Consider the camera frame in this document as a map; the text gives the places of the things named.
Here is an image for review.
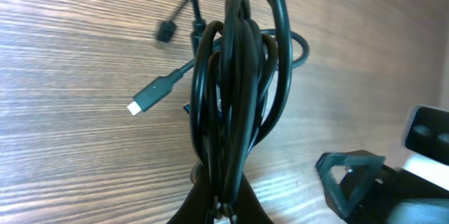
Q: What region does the black cable bundle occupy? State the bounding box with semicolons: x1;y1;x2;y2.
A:
126;0;310;214

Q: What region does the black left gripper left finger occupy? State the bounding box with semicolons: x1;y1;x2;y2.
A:
168;163;214;224

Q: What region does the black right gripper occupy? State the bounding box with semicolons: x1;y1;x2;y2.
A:
316;150;448;224

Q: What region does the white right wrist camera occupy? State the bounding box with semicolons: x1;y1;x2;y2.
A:
402;105;448;188

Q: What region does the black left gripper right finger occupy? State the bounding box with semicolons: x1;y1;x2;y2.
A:
232;175;274;224

